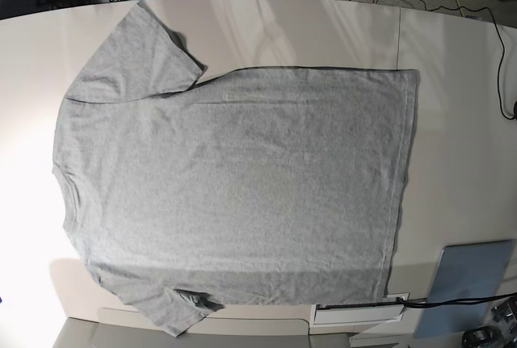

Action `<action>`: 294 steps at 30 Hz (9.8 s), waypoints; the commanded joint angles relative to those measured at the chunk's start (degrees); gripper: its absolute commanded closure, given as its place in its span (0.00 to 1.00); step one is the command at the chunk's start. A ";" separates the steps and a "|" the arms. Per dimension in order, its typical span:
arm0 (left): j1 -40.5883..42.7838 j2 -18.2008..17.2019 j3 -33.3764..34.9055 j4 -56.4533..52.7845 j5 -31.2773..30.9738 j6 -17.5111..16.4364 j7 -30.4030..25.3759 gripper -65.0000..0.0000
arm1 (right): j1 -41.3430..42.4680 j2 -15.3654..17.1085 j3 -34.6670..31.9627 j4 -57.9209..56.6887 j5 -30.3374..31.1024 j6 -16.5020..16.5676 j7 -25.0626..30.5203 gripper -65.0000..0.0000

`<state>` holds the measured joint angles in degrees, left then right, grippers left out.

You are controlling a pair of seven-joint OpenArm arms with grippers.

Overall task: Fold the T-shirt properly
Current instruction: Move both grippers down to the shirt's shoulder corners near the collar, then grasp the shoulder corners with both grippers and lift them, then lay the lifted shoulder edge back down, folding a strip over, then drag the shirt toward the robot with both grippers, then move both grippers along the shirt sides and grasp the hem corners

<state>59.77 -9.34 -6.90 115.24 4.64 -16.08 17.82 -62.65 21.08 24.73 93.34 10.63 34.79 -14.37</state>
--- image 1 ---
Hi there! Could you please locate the white cable grommet plate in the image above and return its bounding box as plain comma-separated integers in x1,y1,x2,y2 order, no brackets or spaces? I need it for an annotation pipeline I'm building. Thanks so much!
309,293,410,328

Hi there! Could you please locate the grey T-shirt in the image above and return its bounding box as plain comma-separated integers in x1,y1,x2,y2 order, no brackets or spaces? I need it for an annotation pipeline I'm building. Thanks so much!
53,6,419,336

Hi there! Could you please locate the black device bottom right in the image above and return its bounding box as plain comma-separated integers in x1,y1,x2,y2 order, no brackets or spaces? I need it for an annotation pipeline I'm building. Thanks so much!
461,325,502,348

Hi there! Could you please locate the black cable on table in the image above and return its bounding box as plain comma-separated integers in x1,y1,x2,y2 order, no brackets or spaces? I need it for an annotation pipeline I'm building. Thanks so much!
397,293,517,309

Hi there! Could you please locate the blue-grey flat panel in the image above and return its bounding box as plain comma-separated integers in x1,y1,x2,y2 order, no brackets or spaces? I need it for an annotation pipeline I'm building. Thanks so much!
414,240,514,339

